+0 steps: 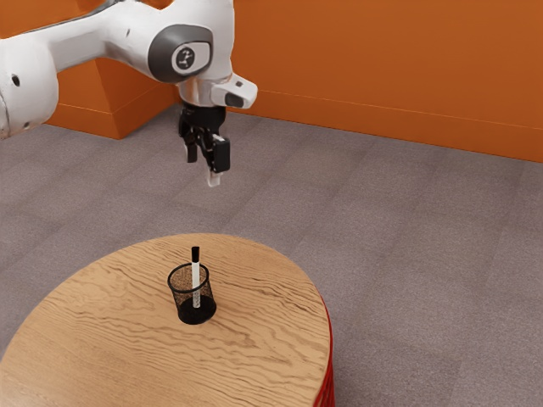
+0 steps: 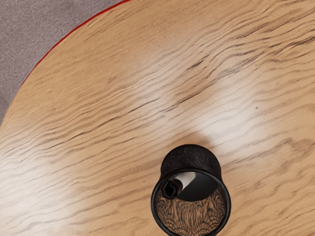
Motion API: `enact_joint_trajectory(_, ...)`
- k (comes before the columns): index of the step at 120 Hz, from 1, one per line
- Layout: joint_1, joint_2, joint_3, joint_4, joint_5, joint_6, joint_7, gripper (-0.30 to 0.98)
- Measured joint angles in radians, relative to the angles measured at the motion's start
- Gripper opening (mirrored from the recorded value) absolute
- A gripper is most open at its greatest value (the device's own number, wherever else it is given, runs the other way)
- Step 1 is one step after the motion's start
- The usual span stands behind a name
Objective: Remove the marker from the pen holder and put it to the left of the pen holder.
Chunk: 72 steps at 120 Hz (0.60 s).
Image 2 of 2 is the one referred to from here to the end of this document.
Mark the black mesh pen holder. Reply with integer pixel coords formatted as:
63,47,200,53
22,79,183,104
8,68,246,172
151,144,232,236

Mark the white pen with black cap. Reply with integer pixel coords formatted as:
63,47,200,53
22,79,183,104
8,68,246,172
161,172,196,200

